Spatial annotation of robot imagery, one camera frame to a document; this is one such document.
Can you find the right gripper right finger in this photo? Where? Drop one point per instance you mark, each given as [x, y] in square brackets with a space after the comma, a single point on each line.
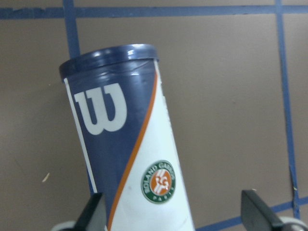
[256, 215]

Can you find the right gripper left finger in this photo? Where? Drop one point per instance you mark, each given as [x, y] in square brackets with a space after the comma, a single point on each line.
[92, 213]

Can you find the Wilson tennis ball can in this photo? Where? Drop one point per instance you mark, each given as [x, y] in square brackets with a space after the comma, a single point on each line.
[127, 140]

